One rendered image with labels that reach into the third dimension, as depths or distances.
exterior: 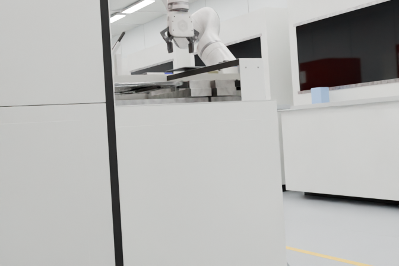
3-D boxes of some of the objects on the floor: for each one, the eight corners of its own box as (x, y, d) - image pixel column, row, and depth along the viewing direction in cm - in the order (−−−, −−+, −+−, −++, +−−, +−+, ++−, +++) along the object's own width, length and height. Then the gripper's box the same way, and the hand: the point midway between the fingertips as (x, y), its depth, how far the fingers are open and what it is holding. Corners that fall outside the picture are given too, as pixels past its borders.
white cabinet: (107, 407, 175) (89, 108, 176) (25, 323, 260) (14, 121, 261) (297, 355, 205) (281, 100, 207) (168, 295, 290) (157, 114, 291)
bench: (418, 214, 481) (400, -52, 485) (279, 198, 639) (266, -2, 643) (512, 198, 532) (495, -42, 536) (361, 187, 691) (349, 2, 694)
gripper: (193, 11, 261) (195, 54, 260) (154, 10, 252) (157, 54, 252) (202, 8, 254) (205, 51, 254) (162, 6, 246) (165, 51, 245)
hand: (180, 50), depth 253 cm, fingers open, 8 cm apart
